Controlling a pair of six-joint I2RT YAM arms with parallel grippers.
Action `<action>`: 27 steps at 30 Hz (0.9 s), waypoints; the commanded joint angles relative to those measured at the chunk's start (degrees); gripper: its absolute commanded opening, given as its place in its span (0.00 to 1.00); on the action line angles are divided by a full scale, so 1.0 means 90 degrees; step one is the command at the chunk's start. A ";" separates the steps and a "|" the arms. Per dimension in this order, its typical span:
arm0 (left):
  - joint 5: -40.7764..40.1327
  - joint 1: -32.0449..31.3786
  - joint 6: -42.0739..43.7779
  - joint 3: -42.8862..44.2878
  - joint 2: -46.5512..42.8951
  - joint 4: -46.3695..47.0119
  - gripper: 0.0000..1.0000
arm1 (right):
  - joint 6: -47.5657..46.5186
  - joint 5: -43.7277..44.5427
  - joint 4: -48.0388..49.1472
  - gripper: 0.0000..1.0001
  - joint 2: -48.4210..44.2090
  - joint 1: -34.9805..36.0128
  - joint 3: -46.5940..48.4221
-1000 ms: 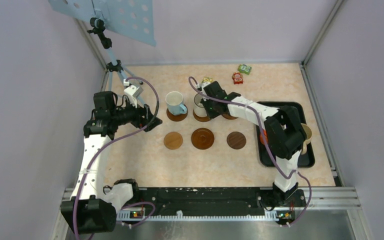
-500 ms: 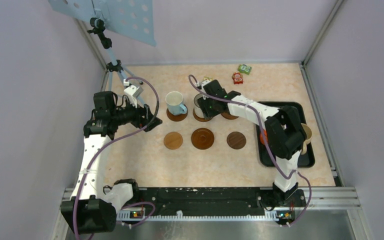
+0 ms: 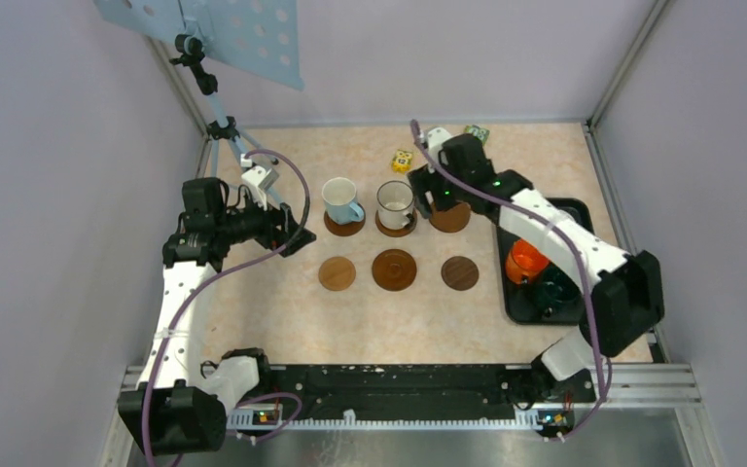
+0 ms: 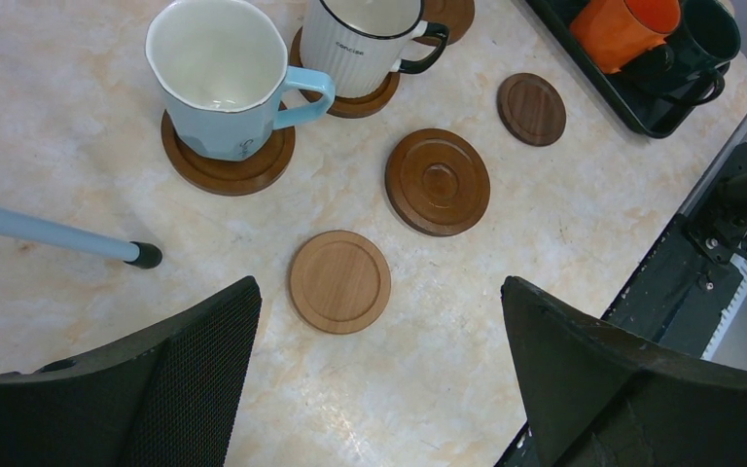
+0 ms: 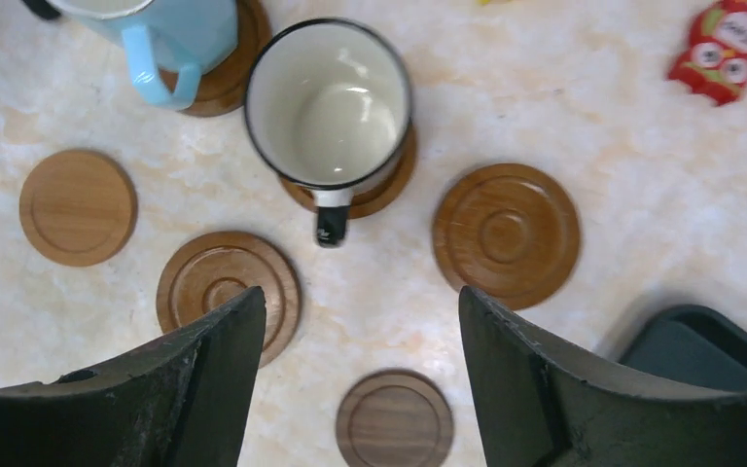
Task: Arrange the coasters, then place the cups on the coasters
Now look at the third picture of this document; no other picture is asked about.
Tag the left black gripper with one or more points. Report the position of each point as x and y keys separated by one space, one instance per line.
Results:
x=272 y=235

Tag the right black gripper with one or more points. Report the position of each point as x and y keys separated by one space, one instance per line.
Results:
x=425 y=179

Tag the clear glass mug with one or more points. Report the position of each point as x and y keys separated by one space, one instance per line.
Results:
x=395 y=205

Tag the brown ridged wooden coaster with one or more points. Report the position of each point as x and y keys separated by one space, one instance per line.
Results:
x=343 y=230
x=401 y=232
x=450 y=221

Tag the light blue mug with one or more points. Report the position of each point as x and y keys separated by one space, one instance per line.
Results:
x=340 y=198

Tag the light wooden coaster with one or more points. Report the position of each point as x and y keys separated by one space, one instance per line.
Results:
x=337 y=274

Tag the dark brown ridged coaster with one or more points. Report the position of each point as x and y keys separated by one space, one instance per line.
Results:
x=394 y=270

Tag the dark walnut coaster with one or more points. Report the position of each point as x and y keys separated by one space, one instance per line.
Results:
x=460 y=273

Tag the black serving tray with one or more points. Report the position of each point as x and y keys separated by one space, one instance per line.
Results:
x=517 y=305

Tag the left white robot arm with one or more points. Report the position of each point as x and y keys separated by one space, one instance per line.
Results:
x=174 y=409

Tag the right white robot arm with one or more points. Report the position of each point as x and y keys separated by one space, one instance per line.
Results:
x=622 y=291

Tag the yellow toy block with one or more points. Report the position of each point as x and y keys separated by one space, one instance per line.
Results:
x=402 y=161

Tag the green toy block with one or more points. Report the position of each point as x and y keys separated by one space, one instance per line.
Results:
x=480 y=132

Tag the orange mug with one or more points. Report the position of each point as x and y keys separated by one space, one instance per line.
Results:
x=524 y=263

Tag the dark green mug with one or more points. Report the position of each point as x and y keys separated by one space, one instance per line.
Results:
x=554 y=293

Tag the light blue perforated board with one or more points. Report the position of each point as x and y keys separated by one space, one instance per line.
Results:
x=258 y=37

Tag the light blue tripod stand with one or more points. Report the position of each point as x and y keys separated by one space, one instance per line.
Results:
x=191 y=52

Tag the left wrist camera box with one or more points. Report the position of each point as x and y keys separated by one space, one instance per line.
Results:
x=260 y=181

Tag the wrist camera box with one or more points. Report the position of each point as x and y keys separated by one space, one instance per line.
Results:
x=260 y=181
x=432 y=142

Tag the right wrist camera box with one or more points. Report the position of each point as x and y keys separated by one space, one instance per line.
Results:
x=432 y=142

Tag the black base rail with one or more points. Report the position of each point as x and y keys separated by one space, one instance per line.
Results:
x=419 y=397

